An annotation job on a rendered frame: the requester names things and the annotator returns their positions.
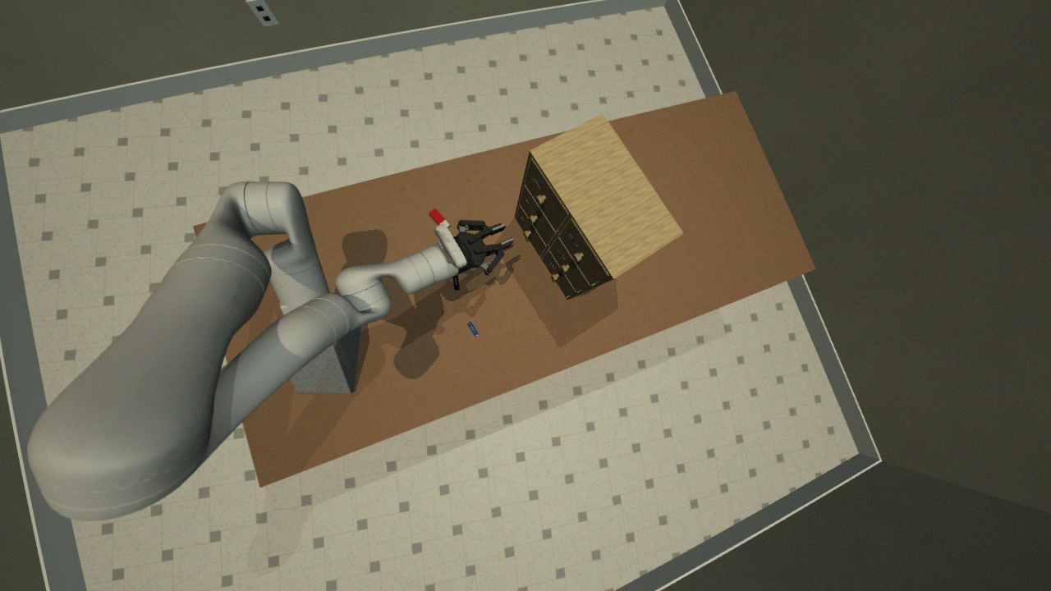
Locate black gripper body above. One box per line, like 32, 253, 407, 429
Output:
453, 231, 488, 276

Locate brown wooden drawer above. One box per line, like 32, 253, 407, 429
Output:
516, 205, 547, 256
526, 158, 569, 231
560, 219, 609, 285
543, 250, 576, 297
550, 237, 590, 291
520, 185, 556, 245

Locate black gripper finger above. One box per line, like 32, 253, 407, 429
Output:
457, 220, 506, 244
474, 237, 514, 276

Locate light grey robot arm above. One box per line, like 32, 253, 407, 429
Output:
27, 181, 467, 521

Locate small wooden chest of drawers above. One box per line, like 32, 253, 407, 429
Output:
514, 114, 683, 300

